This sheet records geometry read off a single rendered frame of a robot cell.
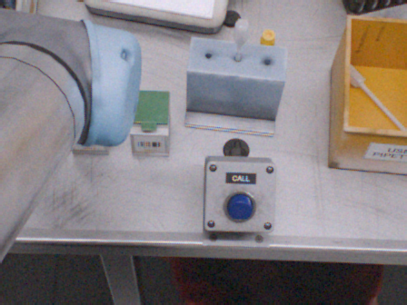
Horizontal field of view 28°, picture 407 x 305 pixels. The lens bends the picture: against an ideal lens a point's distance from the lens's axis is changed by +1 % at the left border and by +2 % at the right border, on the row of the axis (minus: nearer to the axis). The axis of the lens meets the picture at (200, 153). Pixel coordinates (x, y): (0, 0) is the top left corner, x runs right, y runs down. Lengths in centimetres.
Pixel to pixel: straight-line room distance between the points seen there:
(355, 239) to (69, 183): 31
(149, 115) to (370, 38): 25
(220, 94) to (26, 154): 49
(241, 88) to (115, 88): 37
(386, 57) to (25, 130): 61
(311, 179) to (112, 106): 44
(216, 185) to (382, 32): 25
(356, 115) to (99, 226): 31
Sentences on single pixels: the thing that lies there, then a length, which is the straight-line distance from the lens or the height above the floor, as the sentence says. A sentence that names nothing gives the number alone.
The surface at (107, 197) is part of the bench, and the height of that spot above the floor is 88.
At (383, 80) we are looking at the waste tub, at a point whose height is 88.
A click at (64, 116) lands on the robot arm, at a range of 43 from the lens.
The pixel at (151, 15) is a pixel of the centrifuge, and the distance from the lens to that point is 94.
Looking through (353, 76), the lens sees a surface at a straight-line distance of 92.
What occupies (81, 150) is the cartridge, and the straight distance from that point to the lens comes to 88.
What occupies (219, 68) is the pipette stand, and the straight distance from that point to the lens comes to 82.
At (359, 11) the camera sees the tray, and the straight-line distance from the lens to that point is 99.
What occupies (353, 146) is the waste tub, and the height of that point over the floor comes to 94.
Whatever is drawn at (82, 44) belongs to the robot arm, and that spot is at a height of 127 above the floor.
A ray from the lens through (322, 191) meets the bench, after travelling 88.
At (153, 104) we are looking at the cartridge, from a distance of 83.
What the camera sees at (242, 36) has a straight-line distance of 78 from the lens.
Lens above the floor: 168
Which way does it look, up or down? 66 degrees down
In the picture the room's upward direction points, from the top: 4 degrees clockwise
